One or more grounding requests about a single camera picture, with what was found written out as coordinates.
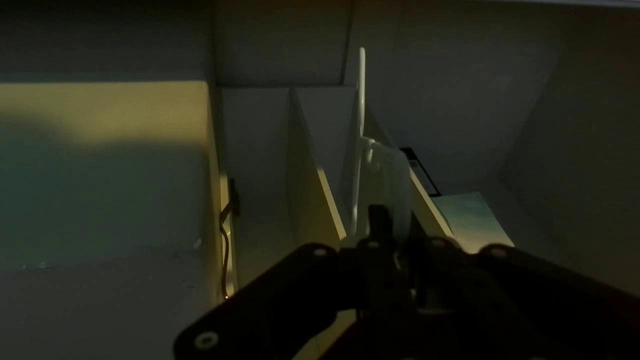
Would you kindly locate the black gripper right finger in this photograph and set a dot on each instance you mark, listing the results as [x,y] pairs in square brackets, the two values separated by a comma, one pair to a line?
[507,301]

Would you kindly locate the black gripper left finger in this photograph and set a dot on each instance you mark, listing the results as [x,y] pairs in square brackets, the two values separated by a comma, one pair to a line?
[346,280]

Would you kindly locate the white cubby shelf unit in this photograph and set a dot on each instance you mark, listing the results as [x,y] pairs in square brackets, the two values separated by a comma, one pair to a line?
[100,201]

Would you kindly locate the pale paper sheet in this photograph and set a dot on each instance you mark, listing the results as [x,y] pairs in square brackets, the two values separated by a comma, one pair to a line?
[473,216]

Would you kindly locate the black flat object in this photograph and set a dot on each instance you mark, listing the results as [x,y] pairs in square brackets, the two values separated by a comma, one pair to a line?
[420,170]

